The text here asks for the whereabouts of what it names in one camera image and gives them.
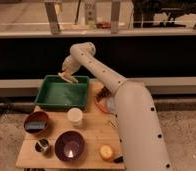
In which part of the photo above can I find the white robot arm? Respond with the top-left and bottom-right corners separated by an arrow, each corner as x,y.
62,42 -> 173,171

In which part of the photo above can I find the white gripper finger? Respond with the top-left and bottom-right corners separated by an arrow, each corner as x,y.
58,72 -> 78,83

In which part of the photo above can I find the small dark object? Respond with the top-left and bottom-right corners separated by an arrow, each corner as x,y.
113,156 -> 123,163

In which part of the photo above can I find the purple bowl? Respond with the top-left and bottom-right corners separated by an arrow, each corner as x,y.
55,131 -> 85,162

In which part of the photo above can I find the white plastic cup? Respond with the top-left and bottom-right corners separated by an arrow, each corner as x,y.
67,108 -> 83,126

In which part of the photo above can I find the orange fruit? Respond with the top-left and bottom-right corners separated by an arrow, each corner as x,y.
99,144 -> 114,161

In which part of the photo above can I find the green plastic tray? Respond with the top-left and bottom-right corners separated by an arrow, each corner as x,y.
35,75 -> 89,110

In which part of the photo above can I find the wooden board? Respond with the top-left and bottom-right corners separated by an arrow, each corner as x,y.
16,81 -> 125,171

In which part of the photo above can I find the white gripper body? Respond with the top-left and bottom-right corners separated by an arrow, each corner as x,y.
62,55 -> 81,77

